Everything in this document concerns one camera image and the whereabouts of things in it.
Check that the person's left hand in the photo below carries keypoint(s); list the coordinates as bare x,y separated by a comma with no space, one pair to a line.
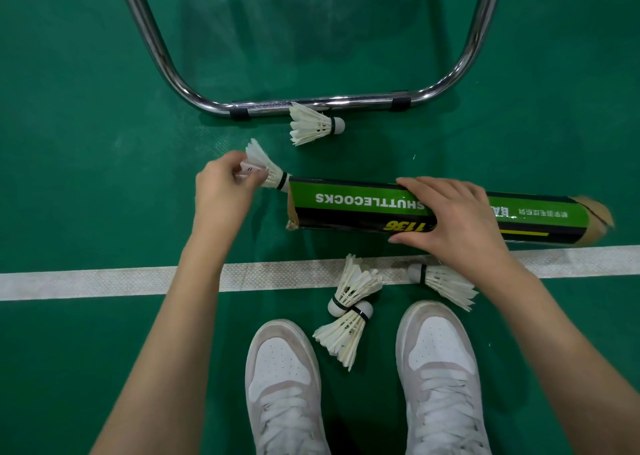
220,210

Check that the person's right hand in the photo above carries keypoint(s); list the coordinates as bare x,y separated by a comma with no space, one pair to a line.
465,230

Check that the single feather shuttlecock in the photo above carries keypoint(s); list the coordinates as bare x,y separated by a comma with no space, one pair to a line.
355,282
310,125
345,335
265,162
447,284

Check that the black green Hangyu tube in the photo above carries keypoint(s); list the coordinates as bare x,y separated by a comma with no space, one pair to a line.
350,200

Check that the black chair with chrome frame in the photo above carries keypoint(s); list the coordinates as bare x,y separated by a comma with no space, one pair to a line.
350,101

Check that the person's right forearm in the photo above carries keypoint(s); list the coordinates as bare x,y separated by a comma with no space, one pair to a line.
575,369

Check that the person's left forearm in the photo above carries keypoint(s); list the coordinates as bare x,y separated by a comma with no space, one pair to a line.
160,360

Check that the person's right shoe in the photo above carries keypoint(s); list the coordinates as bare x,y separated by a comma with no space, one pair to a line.
440,355

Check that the person's shoe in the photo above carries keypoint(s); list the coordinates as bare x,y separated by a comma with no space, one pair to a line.
282,374
440,355

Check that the person's left shoe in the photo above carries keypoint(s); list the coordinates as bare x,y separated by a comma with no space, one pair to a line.
282,374

